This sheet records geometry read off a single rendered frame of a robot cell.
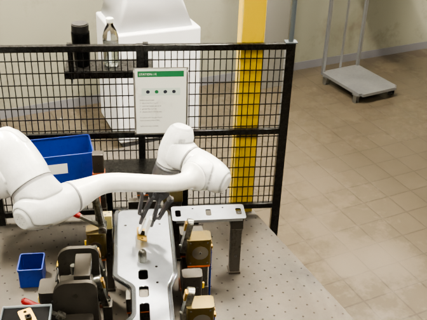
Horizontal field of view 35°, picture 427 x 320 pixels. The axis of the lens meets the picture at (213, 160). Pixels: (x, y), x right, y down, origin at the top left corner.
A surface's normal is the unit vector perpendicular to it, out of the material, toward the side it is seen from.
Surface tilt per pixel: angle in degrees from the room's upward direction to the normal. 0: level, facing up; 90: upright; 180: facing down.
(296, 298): 0
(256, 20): 90
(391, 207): 0
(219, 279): 0
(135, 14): 90
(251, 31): 90
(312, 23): 90
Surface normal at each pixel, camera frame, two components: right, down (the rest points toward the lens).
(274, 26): 0.43, 0.47
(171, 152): -0.46, 0.13
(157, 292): 0.04, -0.86
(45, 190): 0.59, -0.32
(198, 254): 0.11, 0.50
